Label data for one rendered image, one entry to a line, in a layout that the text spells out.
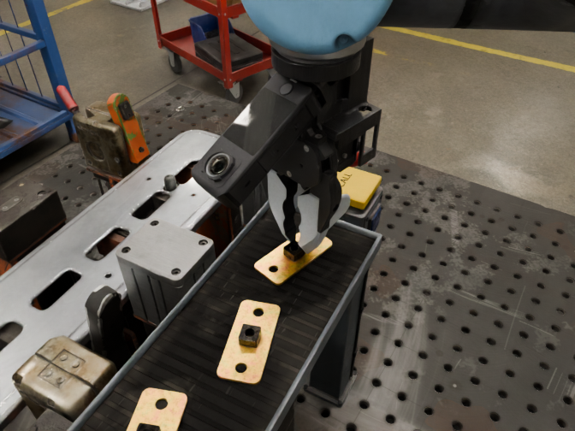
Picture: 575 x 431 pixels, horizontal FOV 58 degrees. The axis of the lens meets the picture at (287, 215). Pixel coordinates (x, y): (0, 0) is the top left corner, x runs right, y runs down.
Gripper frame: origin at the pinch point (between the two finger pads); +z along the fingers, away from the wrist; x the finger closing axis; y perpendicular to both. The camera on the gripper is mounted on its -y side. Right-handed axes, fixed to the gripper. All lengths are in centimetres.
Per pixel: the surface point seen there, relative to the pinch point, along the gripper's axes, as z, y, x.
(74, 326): 18.1, -18.2, 21.8
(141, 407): 1.7, -20.9, -3.4
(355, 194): 2.1, 12.2, 1.9
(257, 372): 1.8, -12.2, -7.6
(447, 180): 48, 80, 21
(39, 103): 102, 52, 240
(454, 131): 119, 210, 82
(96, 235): 18.2, -7.6, 35.1
